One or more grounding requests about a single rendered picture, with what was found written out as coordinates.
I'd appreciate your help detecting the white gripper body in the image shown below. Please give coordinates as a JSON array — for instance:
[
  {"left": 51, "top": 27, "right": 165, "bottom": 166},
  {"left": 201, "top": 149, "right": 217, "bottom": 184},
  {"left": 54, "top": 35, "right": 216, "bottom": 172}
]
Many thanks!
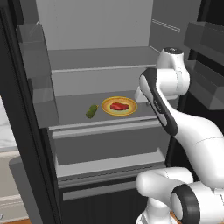
[{"left": 133, "top": 86, "right": 151, "bottom": 104}]

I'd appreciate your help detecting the red raw steak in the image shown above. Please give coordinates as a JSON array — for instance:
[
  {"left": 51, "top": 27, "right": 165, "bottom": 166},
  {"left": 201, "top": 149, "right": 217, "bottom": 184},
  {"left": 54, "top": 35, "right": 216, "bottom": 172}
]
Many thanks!
[{"left": 109, "top": 101, "right": 130, "bottom": 111}]

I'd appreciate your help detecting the grey fridge shelf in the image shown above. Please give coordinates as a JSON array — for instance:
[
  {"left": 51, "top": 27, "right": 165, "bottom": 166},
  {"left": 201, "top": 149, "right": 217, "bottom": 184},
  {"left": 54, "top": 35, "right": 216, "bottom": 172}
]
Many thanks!
[
  {"left": 47, "top": 45, "right": 165, "bottom": 74},
  {"left": 47, "top": 89, "right": 179, "bottom": 131}
]

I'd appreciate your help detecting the grey fridge drawer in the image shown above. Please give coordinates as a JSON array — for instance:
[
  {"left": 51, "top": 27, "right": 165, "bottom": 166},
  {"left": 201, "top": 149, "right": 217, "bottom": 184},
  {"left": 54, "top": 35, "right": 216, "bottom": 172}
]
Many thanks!
[{"left": 50, "top": 120, "right": 173, "bottom": 179}]

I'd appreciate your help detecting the black fridge door with bins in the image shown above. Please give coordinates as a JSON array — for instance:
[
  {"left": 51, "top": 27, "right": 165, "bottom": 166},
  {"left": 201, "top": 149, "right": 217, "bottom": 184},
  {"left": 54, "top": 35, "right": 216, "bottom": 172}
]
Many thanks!
[
  {"left": 166, "top": 0, "right": 224, "bottom": 183},
  {"left": 0, "top": 0, "right": 63, "bottom": 224}
]

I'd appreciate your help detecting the grey open fridge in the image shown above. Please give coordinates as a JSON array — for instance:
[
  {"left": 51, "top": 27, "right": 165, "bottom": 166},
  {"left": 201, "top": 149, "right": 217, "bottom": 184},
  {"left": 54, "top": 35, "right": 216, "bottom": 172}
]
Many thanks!
[{"left": 17, "top": 0, "right": 205, "bottom": 224}]

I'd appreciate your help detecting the yellow plate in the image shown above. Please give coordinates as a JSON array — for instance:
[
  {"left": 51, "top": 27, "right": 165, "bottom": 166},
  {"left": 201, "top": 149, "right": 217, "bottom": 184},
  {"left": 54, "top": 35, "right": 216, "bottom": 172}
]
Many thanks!
[{"left": 101, "top": 95, "right": 138, "bottom": 117}]

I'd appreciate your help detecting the green pickle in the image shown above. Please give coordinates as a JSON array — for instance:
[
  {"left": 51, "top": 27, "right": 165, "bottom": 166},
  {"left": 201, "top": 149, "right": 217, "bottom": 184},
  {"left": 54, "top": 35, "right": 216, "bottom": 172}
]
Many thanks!
[{"left": 85, "top": 103, "right": 100, "bottom": 120}]

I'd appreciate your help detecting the beige cupboard run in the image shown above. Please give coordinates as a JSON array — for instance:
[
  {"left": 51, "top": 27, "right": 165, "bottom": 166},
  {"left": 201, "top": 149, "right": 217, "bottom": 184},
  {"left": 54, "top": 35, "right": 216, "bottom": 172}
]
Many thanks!
[{"left": 0, "top": 145, "right": 31, "bottom": 224}]

